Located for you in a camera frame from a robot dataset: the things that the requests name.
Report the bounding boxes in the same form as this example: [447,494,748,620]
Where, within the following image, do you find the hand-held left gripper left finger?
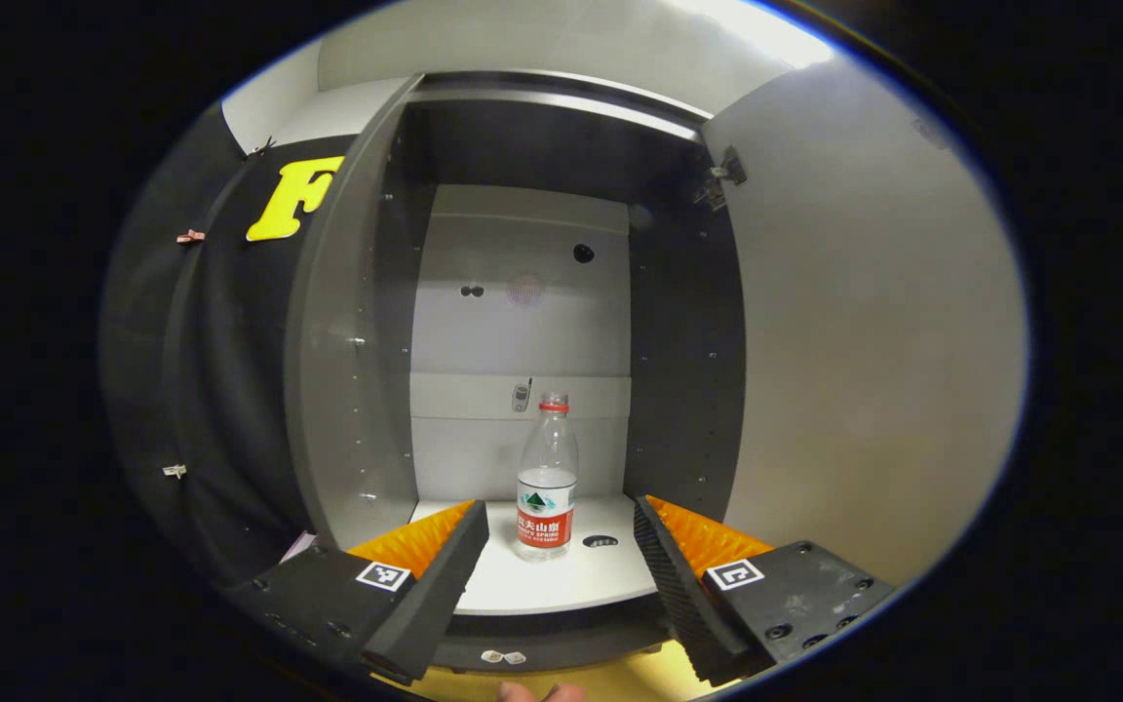
[230,499,490,686]

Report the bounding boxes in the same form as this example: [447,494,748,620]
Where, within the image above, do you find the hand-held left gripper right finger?
[633,494,899,686]

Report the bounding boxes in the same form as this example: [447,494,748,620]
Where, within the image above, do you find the clear plastic bottle red label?
[515,392,580,563]

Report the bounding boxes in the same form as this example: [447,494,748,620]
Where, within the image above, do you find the dark grey cabinet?
[284,68,748,674]

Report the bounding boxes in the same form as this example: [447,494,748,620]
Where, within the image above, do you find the beige cabinet door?
[701,58,1028,586]

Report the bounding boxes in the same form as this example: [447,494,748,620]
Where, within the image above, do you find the metal door hinge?
[693,146,750,211]

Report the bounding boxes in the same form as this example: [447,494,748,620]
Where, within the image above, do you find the black backdrop cloth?
[98,102,348,586]

